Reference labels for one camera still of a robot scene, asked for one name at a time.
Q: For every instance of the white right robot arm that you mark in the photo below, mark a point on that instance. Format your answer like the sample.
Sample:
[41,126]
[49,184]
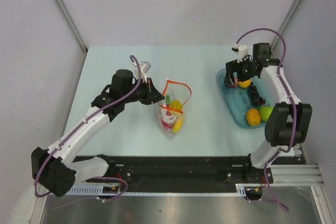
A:
[289,120]

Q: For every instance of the green apple toy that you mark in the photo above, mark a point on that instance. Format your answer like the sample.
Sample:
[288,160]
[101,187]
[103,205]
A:
[265,112]

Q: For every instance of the aluminium frame extrusion right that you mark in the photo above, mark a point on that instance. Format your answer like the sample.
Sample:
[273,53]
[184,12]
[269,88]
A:
[296,175]

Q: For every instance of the dark grape bunch toy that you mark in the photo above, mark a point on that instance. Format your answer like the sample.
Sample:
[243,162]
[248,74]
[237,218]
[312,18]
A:
[256,99]

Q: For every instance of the yellow banana toy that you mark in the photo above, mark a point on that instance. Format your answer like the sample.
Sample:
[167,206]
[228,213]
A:
[177,125]

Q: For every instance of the red dragon fruit toy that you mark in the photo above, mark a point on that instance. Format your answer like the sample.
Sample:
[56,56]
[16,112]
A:
[168,117]

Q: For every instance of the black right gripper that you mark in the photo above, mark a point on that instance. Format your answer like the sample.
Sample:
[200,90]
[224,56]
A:
[233,66]

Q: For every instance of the teal plastic fruit tray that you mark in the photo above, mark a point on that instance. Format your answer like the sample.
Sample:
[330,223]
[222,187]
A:
[238,100]

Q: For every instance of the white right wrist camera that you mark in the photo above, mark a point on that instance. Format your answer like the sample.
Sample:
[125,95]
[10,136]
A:
[241,50]

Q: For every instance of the orange fruit toy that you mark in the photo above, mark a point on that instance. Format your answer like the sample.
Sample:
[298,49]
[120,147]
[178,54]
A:
[253,117]

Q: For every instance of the yellow lemon toy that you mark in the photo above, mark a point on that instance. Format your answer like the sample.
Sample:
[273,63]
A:
[244,84]

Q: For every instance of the white slotted cable duct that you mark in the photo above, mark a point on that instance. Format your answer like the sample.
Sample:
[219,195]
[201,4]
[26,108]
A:
[100,190]

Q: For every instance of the purple onion toy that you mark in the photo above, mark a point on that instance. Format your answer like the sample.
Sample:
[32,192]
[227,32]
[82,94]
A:
[233,85]

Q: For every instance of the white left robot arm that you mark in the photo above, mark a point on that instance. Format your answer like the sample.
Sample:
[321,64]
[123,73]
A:
[57,168]

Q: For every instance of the black table edge rail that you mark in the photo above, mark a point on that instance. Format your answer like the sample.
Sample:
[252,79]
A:
[185,175]

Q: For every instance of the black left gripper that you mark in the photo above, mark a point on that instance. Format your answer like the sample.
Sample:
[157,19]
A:
[152,95]

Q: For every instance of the clear zip bag orange zipper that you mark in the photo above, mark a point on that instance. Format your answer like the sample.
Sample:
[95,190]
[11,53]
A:
[177,91]

